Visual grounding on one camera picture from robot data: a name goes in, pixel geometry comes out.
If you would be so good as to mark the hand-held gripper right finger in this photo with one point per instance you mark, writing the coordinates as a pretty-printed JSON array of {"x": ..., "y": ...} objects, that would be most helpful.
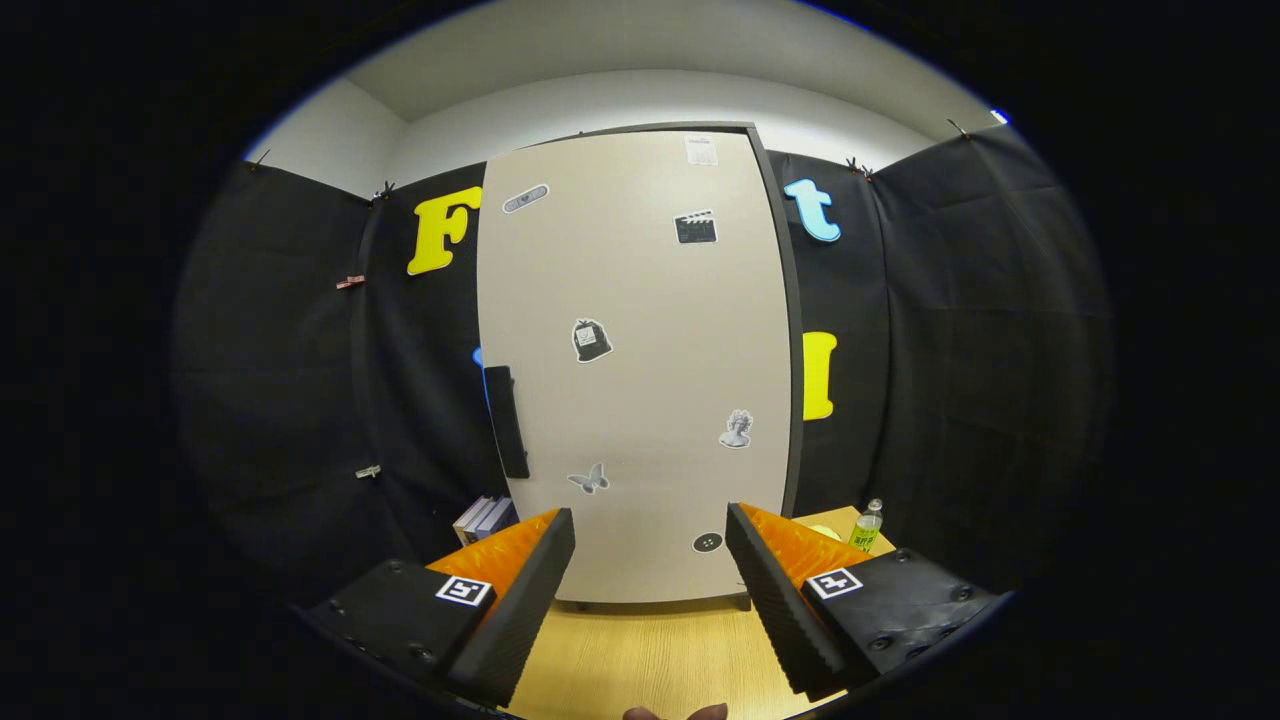
[{"x": 778, "y": 610}]

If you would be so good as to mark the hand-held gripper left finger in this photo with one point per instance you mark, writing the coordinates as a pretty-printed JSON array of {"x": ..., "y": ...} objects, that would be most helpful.
[{"x": 525, "y": 610}]

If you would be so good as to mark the grey shoe cabinet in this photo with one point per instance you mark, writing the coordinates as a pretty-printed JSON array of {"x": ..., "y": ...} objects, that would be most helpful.
[{"x": 797, "y": 350}]

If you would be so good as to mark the beige shoe cabinet door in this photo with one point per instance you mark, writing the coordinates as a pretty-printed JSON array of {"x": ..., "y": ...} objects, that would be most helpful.
[{"x": 640, "y": 300}]

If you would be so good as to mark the yellow plush toy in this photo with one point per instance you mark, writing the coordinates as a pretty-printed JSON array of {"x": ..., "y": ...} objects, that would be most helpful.
[{"x": 825, "y": 532}]

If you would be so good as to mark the white book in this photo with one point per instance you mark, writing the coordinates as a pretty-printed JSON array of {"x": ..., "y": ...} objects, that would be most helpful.
[{"x": 468, "y": 520}]

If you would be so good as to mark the green drink bottle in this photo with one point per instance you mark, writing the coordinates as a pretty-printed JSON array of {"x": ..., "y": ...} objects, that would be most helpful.
[{"x": 866, "y": 530}]

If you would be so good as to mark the black backdrop cloth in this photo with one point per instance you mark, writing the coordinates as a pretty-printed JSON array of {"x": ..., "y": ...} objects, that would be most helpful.
[{"x": 950, "y": 380}]

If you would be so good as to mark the pink cloth clip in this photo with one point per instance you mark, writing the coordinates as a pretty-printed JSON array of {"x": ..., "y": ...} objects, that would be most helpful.
[{"x": 351, "y": 282}]

